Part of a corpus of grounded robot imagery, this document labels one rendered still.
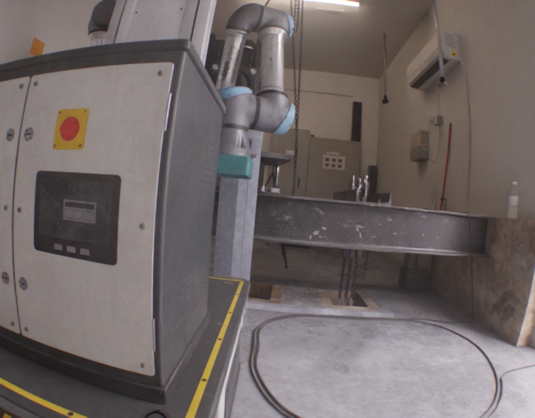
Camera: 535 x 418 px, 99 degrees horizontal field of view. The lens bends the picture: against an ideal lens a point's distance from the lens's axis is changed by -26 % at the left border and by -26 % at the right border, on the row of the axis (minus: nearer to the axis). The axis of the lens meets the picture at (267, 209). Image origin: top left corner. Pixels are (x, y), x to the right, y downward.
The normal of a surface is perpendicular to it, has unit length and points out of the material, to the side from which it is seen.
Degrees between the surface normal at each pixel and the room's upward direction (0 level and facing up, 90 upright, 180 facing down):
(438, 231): 90
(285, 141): 90
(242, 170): 90
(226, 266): 90
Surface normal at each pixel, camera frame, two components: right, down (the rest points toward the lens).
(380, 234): -0.07, 0.03
